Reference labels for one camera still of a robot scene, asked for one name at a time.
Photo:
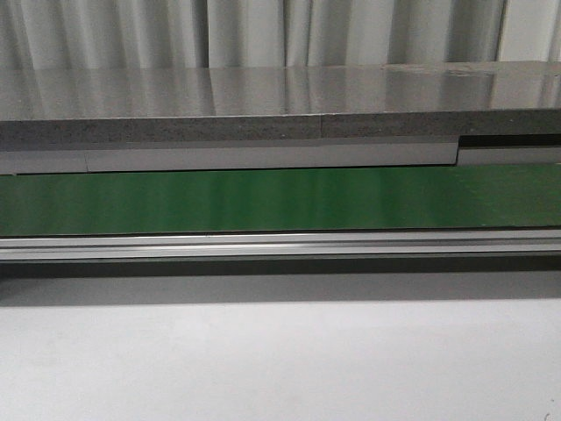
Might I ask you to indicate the green conveyor belt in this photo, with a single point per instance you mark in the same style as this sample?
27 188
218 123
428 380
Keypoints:
278 200

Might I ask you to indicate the white pleated curtain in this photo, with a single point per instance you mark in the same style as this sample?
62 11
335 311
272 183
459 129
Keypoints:
219 34

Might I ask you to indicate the grey conveyor back panel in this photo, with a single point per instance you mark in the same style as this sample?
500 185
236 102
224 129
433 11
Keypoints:
327 153

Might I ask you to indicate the aluminium conveyor front rail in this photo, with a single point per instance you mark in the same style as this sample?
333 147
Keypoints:
254 245

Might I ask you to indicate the grey stone counter slab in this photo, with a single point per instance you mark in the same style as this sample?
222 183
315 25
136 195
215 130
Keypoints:
113 108

